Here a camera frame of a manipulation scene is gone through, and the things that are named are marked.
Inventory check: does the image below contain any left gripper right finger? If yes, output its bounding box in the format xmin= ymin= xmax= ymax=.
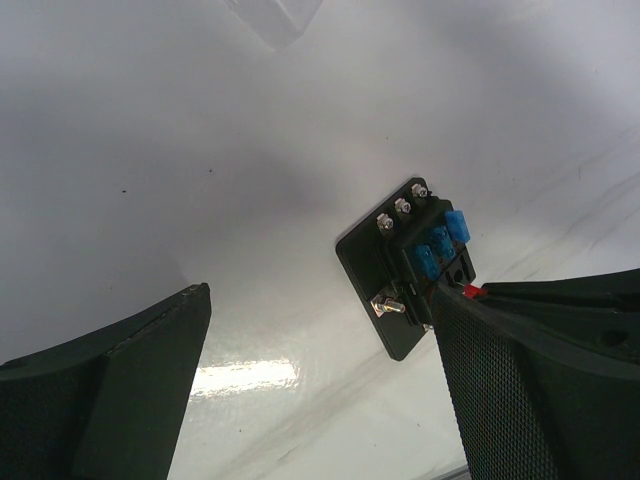
xmin=431 ymin=287 xmax=639 ymax=479

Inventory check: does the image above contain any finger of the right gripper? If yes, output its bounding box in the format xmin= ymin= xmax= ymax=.
xmin=479 ymin=269 xmax=639 ymax=364

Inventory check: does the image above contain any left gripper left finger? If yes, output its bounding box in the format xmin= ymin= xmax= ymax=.
xmin=1 ymin=283 xmax=210 ymax=479

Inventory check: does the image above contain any red fuse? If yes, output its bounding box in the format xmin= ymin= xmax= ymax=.
xmin=463 ymin=284 xmax=488 ymax=299

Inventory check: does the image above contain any blue fuse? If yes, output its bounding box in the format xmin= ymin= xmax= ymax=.
xmin=444 ymin=210 xmax=471 ymax=244
xmin=412 ymin=244 xmax=441 ymax=281
xmin=430 ymin=226 xmax=456 ymax=261

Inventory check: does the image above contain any black fuse box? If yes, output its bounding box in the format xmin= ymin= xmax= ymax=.
xmin=335 ymin=177 xmax=476 ymax=361

